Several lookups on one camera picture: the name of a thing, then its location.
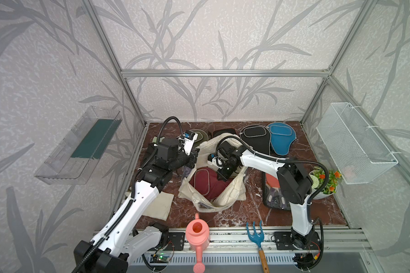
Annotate beige gardening glove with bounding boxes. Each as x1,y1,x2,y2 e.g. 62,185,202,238
142,192,174,221

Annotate clear plastic shelf tray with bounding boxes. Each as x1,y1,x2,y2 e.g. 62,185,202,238
34,106,123,185

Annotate beige canvas tote bag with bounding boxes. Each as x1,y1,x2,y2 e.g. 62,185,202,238
178,133,247,213

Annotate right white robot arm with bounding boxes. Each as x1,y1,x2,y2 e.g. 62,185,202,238
207,135,329,250

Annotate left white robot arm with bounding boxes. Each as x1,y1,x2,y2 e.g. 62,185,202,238
73,130,199,273

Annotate blue hand rake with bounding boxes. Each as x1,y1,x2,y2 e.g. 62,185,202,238
246,221,270,273

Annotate red black ping pong set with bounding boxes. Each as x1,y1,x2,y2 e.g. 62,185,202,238
211,128,237,138

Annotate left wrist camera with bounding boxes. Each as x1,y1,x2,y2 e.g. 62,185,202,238
180,130,198,156

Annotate white wire basket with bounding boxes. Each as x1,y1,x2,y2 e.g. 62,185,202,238
317,102,398,184

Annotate clear case red paddles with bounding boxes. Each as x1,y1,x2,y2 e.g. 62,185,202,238
261,172,290,210

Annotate potted flower plant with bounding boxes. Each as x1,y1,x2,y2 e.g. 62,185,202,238
309,166,343,200

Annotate pink watering can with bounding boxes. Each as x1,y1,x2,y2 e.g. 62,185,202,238
186,213,210,273

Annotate maroon paddle case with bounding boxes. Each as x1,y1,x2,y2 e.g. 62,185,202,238
189,167,233,201

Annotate olive green paddle case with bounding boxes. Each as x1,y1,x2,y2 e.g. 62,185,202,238
191,129,209,147

